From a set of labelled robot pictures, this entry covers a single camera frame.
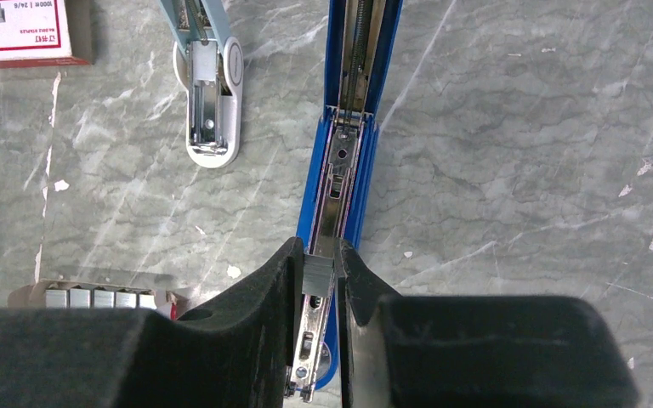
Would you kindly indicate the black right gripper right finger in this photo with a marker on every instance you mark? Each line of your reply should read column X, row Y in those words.
column 472, row 351

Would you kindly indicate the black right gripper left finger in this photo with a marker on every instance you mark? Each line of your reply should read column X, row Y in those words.
column 231, row 351

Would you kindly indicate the grey staple strip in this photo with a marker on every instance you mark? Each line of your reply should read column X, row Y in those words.
column 318, row 276

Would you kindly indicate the grey staple strips tray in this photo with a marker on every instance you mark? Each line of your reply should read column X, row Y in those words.
column 65, row 294

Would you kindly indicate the white red staple box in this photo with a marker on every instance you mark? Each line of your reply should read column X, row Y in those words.
column 45, row 33

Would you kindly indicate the small white stapler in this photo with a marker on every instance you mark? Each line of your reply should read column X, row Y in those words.
column 208, row 62

